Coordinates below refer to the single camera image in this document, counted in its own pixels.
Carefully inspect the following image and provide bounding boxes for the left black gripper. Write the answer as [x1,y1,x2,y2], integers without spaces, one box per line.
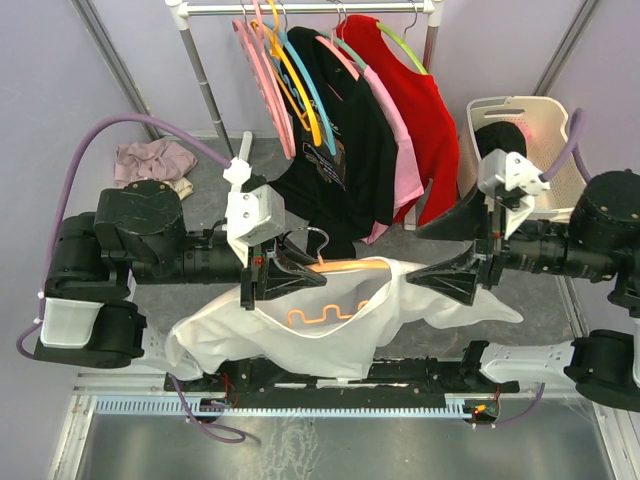
[132,233,330,314]

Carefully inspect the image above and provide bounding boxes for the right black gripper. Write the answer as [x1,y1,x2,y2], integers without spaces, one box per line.
[404,172,619,305]

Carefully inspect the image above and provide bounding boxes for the orange wavy hanger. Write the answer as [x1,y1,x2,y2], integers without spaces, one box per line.
[284,226,392,332]

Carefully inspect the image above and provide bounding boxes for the white t shirt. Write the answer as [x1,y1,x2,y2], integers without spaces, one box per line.
[165,259,523,380]

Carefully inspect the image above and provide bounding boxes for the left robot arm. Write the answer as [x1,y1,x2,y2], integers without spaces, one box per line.
[34,178,326,390]

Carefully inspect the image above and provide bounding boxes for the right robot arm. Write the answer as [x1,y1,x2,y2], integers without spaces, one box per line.
[406,170,639,412]

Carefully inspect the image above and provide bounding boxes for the pink t shirt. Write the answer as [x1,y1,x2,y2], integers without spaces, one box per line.
[362,66,425,218]

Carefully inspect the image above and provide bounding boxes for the black t shirt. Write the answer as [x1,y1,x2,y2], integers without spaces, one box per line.
[271,26,397,259]

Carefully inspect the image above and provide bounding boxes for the red t shirt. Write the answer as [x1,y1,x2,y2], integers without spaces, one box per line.
[337,14,459,227]

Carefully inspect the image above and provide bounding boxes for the yellow hanger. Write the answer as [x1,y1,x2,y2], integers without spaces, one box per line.
[253,1,323,146]

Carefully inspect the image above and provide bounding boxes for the salmon hanger holding shirt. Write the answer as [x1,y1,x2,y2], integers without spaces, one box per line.
[316,31,360,80]

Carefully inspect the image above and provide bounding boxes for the pink wavy hanger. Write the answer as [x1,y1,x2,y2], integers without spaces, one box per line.
[232,5,296,160]

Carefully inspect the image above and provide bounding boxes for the blue hanger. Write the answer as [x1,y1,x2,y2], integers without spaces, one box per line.
[264,21,337,156]

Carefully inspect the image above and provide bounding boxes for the green hanger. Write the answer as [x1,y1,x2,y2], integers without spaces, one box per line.
[376,6,428,75]

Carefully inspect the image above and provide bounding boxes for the dark clothes in basket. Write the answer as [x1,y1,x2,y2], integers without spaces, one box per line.
[474,121,527,159]

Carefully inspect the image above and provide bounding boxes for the beige crumpled cloth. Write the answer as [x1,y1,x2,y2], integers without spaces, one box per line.
[165,178,194,201]

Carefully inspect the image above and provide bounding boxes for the cream laundry basket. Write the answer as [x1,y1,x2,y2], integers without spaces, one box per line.
[457,96,586,223]

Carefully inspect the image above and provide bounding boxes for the mauve crumpled cloth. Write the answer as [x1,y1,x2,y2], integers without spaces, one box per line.
[114,139,198,187]

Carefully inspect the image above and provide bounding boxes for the white clothes rack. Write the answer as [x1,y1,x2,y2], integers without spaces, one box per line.
[164,0,444,231]

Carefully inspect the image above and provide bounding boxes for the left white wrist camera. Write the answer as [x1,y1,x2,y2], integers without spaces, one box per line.
[223,157,286,267]

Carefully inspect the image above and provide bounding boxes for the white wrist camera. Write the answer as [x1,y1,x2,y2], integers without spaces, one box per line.
[223,157,286,267]
[477,149,550,239]

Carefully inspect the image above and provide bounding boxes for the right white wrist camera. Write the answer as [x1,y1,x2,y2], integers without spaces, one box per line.
[477,149,550,239]

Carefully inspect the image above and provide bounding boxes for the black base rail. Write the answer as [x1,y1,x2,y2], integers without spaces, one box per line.
[164,341,520,419]

